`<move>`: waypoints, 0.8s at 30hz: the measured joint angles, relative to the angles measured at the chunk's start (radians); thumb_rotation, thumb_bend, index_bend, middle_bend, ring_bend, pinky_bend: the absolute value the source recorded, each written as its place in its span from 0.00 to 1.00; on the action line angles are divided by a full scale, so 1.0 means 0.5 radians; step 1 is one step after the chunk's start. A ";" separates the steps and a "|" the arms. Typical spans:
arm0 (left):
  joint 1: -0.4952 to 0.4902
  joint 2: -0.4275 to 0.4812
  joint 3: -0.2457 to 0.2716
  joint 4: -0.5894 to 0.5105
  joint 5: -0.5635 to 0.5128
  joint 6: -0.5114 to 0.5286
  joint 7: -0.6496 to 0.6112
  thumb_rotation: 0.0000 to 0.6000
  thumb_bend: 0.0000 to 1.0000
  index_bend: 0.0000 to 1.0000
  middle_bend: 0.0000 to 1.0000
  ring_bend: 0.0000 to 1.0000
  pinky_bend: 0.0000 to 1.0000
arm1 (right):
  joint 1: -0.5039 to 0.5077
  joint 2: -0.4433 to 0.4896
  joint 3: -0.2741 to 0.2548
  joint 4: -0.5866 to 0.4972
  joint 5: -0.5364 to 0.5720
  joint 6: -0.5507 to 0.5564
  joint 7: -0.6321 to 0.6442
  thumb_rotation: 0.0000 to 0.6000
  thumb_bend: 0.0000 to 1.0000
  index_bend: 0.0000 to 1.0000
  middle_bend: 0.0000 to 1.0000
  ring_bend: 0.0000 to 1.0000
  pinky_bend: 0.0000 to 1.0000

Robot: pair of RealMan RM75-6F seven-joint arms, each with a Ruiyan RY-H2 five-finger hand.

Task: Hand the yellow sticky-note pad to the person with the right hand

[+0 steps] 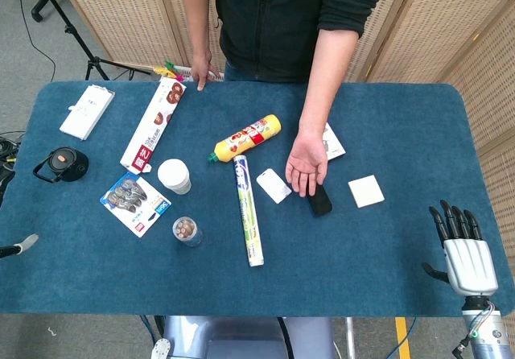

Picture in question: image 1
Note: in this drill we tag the white square pad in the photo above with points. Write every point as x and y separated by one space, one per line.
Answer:
366 191

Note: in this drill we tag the person's right forearm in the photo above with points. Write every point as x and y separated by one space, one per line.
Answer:
197 17

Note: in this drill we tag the blue felt table cloth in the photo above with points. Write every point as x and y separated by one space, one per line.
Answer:
362 254

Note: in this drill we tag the black tripod stand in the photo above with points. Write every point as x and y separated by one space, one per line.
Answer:
95 62

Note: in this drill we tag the clear jar with brown contents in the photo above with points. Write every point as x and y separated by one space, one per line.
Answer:
186 230

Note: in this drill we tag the yellow bottle with green cap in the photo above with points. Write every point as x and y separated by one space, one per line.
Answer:
245 137

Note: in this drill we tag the white printed booklet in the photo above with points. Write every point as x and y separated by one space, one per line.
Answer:
336 145

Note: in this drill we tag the metal table leg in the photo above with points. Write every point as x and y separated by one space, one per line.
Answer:
351 339

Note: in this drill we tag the blue-grey robot torso base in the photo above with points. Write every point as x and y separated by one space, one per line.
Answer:
241 335

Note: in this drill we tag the woven rattan folding screen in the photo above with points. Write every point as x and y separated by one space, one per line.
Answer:
128 17
434 25

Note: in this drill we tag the small white card box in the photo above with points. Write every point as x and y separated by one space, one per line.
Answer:
273 186

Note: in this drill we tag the white paper cup with lid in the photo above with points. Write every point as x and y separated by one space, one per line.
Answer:
174 174

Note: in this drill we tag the person's right hand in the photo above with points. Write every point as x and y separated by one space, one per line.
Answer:
202 69

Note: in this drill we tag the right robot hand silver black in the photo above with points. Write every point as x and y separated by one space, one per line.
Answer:
470 266

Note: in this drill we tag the person in black jacket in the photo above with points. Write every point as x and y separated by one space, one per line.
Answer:
281 25

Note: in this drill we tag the black round lid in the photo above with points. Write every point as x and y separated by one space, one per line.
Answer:
64 163

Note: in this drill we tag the black rectangular case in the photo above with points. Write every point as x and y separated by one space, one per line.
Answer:
322 204

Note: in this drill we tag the long white green tube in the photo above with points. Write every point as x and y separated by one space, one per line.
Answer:
247 210

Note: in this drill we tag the white flat carton box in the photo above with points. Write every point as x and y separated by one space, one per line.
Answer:
86 113

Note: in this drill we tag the person's left forearm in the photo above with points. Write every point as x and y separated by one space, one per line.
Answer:
326 81

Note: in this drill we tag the left robot hand black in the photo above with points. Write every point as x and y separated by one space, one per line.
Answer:
22 245

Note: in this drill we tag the long white chocolate snack box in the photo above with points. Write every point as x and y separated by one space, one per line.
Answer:
153 125

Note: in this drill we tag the person's left hand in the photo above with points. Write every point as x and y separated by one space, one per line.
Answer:
307 158

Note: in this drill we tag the colourful feather toy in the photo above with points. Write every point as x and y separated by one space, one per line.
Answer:
169 69

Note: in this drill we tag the blue white blister pack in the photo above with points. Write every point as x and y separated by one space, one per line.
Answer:
133 202

